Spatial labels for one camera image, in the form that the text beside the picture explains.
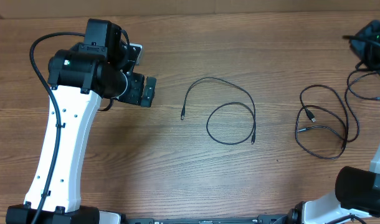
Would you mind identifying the black usb cable one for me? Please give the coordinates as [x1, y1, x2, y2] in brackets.
[180, 77, 257, 146]

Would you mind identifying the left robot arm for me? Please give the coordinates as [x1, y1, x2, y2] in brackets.
[6, 19, 156, 223]

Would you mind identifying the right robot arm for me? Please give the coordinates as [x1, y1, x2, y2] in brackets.
[268, 20, 380, 223]

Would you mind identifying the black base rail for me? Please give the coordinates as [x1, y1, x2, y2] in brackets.
[122, 212, 302, 224]

